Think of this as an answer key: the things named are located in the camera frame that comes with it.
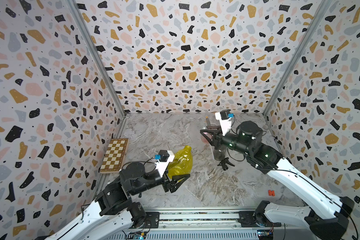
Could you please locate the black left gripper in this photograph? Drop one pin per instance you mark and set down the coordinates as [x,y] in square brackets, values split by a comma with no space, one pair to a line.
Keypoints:
[168,183]

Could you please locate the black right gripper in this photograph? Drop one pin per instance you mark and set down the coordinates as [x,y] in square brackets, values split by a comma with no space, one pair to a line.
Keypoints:
[214,138]

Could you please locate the yellow spray bottle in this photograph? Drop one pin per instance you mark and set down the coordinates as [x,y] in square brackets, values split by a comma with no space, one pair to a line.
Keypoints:
[182,164]

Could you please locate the pink transparent spray bottle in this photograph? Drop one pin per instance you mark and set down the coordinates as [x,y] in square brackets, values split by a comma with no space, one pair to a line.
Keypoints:
[205,138]

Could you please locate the grey yellow spray nozzle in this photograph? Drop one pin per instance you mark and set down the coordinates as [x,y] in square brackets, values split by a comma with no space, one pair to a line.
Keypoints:
[208,123]

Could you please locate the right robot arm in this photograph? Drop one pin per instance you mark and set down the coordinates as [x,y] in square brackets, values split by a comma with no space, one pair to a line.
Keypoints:
[326,215]

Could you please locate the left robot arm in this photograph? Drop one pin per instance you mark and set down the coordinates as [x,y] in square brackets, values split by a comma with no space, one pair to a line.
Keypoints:
[113,209]

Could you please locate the dark smoky spray bottle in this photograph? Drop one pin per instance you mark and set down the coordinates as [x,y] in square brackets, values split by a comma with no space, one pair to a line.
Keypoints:
[219,153]

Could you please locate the black spray nozzle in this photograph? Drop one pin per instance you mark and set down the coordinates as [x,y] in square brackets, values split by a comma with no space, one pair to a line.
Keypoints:
[225,163]

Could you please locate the wooden chess board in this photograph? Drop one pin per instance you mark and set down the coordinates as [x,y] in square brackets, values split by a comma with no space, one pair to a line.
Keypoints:
[115,156]

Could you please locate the small red block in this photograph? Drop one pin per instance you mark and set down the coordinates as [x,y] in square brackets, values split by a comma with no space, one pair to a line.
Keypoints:
[271,193]

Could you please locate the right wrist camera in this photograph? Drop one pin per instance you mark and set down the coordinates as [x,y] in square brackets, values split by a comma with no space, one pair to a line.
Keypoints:
[225,119]

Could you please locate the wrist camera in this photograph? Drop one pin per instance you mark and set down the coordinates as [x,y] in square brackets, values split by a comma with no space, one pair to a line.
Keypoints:
[162,160]
[225,119]

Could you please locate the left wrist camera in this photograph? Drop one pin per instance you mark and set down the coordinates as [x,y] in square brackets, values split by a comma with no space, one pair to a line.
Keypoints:
[162,160]

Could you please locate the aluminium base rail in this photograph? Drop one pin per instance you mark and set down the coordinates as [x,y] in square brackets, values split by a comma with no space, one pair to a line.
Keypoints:
[225,223]

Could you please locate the aluminium frame post right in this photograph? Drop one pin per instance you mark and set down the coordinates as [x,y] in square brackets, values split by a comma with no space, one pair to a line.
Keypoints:
[319,15]

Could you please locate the aluminium frame post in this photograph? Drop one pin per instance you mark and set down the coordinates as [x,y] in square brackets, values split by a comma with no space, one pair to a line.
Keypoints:
[319,15]
[72,5]

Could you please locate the aluminium frame post left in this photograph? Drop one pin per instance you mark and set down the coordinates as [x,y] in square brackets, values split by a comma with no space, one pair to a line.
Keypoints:
[72,5]

